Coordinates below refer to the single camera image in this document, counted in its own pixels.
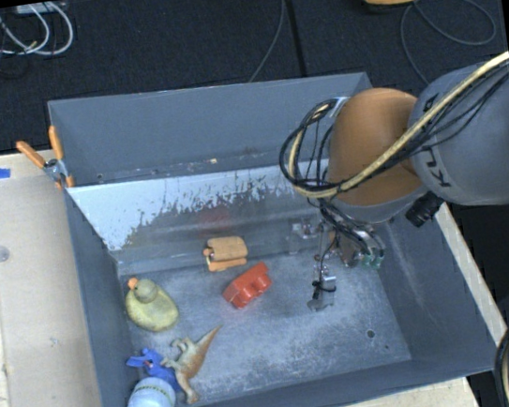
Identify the white spray bottle blue nozzle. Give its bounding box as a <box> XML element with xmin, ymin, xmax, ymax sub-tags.
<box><xmin>115</xmin><ymin>342</ymin><xmax>185</xmax><ymax>407</ymax></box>

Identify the red toy building block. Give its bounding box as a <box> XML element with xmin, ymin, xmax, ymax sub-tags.
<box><xmin>217</xmin><ymin>259</ymin><xmax>277</xmax><ymax>313</ymax></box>

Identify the orange toy hot dog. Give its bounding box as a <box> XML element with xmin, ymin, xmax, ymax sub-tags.
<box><xmin>201</xmin><ymin>233</ymin><xmax>251</xmax><ymax>274</ymax></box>

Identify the yellow rubber duck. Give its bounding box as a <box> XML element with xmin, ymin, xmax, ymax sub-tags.
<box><xmin>120</xmin><ymin>271</ymin><xmax>182</xmax><ymax>338</ymax></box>

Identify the grey metal bin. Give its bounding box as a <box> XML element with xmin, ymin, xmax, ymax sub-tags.
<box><xmin>46</xmin><ymin>40</ymin><xmax>506</xmax><ymax>407</ymax></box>

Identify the pale wood flat board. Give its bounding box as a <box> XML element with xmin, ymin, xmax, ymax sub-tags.
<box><xmin>0</xmin><ymin>169</ymin><xmax>104</xmax><ymax>407</ymax></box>

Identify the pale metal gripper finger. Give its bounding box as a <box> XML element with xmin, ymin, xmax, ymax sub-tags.
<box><xmin>285</xmin><ymin>219</ymin><xmax>322</xmax><ymax>255</ymax></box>
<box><xmin>303</xmin><ymin>272</ymin><xmax>343</xmax><ymax>315</ymax></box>

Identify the black cylinder on white bracket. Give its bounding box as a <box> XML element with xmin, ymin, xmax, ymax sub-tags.
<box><xmin>401</xmin><ymin>189</ymin><xmax>449</xmax><ymax>230</ymax></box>

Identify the tan toy dinosaur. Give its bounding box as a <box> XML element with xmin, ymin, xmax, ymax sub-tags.
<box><xmin>156</xmin><ymin>323</ymin><xmax>234</xmax><ymax>407</ymax></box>

